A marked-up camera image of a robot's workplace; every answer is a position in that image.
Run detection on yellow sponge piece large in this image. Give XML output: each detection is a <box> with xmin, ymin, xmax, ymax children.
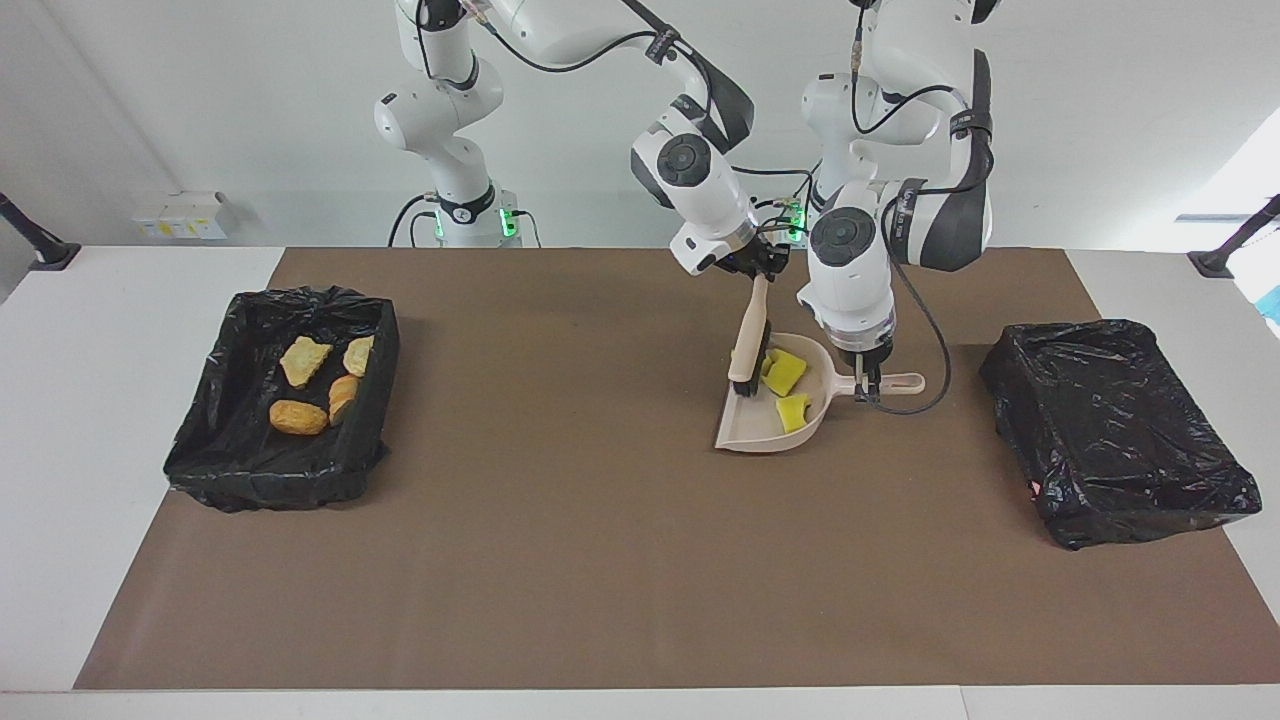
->
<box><xmin>764</xmin><ymin>350</ymin><xmax>808</xmax><ymax>397</ymax></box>

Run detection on beige hand brush black bristles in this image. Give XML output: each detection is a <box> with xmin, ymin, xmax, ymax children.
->
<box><xmin>727</xmin><ymin>275</ymin><xmax>773</xmax><ymax>399</ymax></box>

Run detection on beige plastic dustpan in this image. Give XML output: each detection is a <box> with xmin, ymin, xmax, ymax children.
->
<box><xmin>713</xmin><ymin>333</ymin><xmax>926</xmax><ymax>454</ymax></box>

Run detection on pale yellow bread chunk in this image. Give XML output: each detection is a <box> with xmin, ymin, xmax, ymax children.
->
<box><xmin>278</xmin><ymin>336</ymin><xmax>335</xmax><ymax>390</ymax></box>

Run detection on brown oval bread piece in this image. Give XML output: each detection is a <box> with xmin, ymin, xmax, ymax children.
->
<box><xmin>268</xmin><ymin>400</ymin><xmax>329</xmax><ymax>437</ymax></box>

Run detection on black bag bin pink spot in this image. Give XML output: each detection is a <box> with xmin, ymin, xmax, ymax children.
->
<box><xmin>978</xmin><ymin>318</ymin><xmax>1263</xmax><ymax>551</ymax></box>

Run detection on black bag lined bin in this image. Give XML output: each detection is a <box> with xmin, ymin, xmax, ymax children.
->
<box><xmin>163</xmin><ymin>286</ymin><xmax>401</xmax><ymax>513</ymax></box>

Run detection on brown table mat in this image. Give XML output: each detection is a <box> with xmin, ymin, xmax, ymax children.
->
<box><xmin>72</xmin><ymin>247</ymin><xmax>1280</xmax><ymax>691</ymax></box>

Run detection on black clamp stand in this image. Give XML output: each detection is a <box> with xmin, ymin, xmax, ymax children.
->
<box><xmin>0</xmin><ymin>192</ymin><xmax>81</xmax><ymax>271</ymax></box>
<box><xmin>1188</xmin><ymin>195</ymin><xmax>1280</xmax><ymax>279</ymax></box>

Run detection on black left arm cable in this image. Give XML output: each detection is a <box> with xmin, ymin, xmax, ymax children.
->
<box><xmin>850</xmin><ymin>0</ymin><xmax>996</xmax><ymax>416</ymax></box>

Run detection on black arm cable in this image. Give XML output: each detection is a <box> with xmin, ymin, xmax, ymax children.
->
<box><xmin>415</xmin><ymin>0</ymin><xmax>816</xmax><ymax>251</ymax></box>
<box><xmin>850</xmin><ymin>0</ymin><xmax>996</xmax><ymax>416</ymax></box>

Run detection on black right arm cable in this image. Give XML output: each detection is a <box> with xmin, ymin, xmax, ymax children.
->
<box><xmin>415</xmin><ymin>0</ymin><xmax>816</xmax><ymax>251</ymax></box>

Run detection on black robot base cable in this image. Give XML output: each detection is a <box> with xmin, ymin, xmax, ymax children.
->
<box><xmin>388</xmin><ymin>193</ymin><xmax>433</xmax><ymax>248</ymax></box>

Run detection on white wall socket box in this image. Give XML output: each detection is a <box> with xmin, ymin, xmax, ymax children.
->
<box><xmin>132</xmin><ymin>190</ymin><xmax>229</xmax><ymax>241</ymax></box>

